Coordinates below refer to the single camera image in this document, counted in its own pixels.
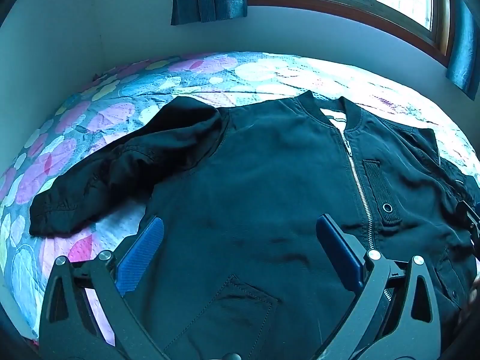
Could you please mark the floral patterned bedspread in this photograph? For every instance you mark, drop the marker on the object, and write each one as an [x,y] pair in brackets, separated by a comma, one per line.
[112,93]

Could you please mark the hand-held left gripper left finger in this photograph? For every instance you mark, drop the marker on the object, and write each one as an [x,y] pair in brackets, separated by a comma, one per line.
[144,249]

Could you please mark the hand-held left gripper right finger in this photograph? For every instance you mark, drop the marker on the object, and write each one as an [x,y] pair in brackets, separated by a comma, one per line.
[337,247]

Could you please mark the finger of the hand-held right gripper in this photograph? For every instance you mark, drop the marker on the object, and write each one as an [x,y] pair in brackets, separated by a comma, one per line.
[468,215]

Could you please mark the black zip jacket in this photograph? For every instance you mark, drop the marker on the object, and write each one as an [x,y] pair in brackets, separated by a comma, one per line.
[262,180]

